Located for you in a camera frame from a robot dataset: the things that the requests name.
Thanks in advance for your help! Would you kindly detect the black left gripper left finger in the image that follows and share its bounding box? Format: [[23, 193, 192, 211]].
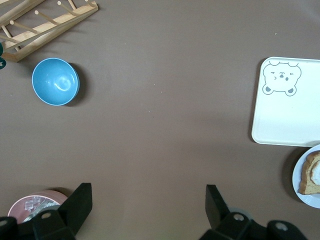
[[0, 183, 93, 240]]

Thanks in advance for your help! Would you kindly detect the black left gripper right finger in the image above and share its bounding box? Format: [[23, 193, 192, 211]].
[[199, 184, 309, 240]]

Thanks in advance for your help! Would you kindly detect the white round plate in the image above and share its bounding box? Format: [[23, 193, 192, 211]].
[[291, 144, 320, 210]]

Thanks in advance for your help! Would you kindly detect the bread slice with filling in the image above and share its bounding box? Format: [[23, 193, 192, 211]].
[[298, 150, 320, 196]]

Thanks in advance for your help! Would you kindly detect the sandwich filling layer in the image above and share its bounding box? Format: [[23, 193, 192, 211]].
[[310, 158, 320, 186]]

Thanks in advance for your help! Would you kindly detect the metal scoop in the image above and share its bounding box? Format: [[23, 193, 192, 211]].
[[23, 199, 62, 222]]

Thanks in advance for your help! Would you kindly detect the clear ice cubes pile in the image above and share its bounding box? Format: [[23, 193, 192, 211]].
[[24, 196, 43, 211]]

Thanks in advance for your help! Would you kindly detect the pink bowl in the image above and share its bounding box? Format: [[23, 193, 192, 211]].
[[7, 189, 69, 225]]

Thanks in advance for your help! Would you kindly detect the cream tray with bear print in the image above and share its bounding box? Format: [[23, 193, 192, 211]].
[[251, 56, 320, 148]]

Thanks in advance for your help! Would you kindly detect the blue bowl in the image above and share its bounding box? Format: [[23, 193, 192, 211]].
[[31, 57, 81, 107]]

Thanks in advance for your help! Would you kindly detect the dark teal mug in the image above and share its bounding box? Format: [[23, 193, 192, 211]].
[[0, 41, 8, 71]]

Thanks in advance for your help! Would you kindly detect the wooden peg drying rack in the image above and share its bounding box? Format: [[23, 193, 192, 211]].
[[0, 0, 99, 63]]

